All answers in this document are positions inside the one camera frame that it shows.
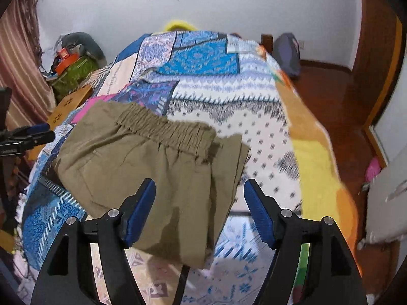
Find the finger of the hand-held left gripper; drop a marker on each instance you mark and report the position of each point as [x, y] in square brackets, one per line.
[39, 139]
[36, 128]

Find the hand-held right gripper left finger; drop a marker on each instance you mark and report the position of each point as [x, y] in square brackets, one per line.
[140, 209]

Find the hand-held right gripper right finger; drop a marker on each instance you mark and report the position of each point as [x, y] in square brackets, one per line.
[259, 209]

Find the olive green pants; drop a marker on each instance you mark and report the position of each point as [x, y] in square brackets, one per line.
[143, 162]

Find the pink garment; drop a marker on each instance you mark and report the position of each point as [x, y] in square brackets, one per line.
[92, 104]

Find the green patterned bag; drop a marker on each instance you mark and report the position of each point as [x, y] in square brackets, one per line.
[74, 74]

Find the striped brown curtain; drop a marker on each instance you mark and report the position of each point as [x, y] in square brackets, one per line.
[19, 63]

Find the orange box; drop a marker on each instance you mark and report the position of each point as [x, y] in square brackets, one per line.
[65, 58]

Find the grey plush toy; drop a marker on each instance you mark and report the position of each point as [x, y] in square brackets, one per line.
[86, 43]

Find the patchwork printed blanket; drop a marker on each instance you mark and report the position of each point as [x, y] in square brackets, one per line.
[241, 108]

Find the pink item on floor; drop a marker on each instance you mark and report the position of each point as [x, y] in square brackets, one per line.
[372, 169]

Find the white appliance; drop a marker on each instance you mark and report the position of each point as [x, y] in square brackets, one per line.
[388, 203]

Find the grey backpack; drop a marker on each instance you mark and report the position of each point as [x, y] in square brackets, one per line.
[287, 55]

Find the yellow foam tube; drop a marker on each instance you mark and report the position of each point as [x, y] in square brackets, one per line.
[179, 25]

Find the brown wooden door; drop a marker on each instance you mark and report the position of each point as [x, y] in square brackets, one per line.
[378, 38]

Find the wooden bed post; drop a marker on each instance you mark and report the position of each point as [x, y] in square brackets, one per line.
[267, 43]

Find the wall socket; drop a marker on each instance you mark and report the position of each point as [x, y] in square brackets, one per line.
[301, 44]

